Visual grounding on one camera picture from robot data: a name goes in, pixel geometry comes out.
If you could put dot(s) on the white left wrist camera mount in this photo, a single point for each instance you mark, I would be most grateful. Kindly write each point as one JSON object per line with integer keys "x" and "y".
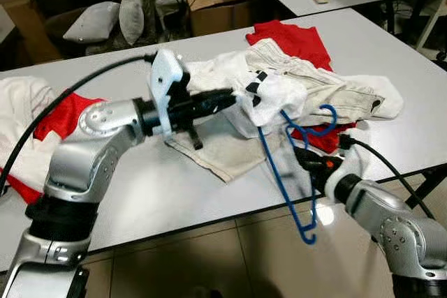
{"x": 164, "y": 78}

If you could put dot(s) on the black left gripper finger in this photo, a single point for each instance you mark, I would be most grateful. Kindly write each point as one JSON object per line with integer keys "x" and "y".
{"x": 220, "y": 106}
{"x": 222, "y": 95}

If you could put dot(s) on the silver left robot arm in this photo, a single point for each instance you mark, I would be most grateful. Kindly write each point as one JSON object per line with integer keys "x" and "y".
{"x": 84, "y": 165}

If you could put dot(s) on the cream garment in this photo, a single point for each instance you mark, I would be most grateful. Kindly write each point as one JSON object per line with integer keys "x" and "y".
{"x": 335, "y": 88}

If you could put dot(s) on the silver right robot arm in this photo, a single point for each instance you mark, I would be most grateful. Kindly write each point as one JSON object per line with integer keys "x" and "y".
{"x": 391, "y": 228}

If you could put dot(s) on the grey square pillow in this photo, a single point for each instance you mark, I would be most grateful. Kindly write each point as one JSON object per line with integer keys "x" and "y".
{"x": 91, "y": 22}

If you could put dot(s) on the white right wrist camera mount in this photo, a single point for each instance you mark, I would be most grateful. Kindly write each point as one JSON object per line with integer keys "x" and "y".
{"x": 349, "y": 172}

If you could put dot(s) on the brown cardboard box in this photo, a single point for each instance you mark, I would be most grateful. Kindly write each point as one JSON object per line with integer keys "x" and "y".
{"x": 220, "y": 15}

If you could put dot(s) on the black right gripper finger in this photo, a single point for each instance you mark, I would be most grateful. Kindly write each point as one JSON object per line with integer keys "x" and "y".
{"x": 308, "y": 160}
{"x": 299, "y": 158}

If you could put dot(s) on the red garment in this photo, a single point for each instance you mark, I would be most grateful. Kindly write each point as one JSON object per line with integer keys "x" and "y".
{"x": 70, "y": 113}
{"x": 293, "y": 40}

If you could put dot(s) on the white black print T-shirt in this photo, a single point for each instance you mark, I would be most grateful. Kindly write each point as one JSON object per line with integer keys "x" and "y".
{"x": 279, "y": 99}

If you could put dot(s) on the grey narrow pillow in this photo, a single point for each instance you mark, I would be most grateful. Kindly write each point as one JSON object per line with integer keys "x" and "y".
{"x": 131, "y": 15}

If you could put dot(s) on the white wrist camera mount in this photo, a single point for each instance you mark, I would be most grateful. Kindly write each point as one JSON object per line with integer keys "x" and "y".
{"x": 349, "y": 172}
{"x": 164, "y": 78}

